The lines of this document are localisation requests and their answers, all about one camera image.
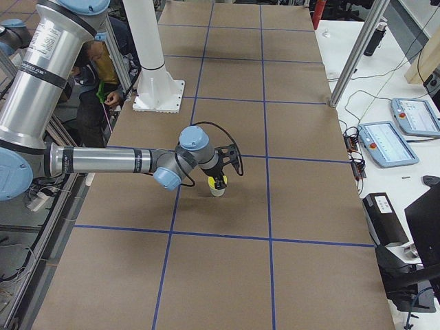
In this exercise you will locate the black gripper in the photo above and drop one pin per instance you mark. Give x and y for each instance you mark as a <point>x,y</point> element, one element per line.
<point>212,170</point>

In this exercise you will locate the yellow cup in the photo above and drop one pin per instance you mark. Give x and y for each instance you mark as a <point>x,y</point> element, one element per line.
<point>217,186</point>

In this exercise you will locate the green cup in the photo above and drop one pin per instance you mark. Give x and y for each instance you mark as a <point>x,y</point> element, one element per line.
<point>217,193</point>

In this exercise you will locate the seated person dark shirt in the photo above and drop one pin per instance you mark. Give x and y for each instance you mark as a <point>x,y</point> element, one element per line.
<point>100,91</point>

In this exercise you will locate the near teach pendant tablet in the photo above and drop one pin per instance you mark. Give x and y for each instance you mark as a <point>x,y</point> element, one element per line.
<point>386,144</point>

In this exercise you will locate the teach pendant tablet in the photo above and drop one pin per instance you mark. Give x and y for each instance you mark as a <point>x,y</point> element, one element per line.
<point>386,144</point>
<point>415,117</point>

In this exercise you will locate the black box with label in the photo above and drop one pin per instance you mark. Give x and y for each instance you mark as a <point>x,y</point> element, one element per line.
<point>383,223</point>

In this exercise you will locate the far teach pendant tablet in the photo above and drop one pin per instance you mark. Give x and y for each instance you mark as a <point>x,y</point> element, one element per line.
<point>415,117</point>

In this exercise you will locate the black water bottle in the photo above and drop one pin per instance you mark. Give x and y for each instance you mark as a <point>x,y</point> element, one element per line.
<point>376,39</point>

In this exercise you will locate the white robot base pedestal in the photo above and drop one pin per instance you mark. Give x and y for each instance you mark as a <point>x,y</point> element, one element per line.
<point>156,90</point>

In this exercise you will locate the aluminium frame post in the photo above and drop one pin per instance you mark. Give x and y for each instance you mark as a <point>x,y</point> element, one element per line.
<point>357,51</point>

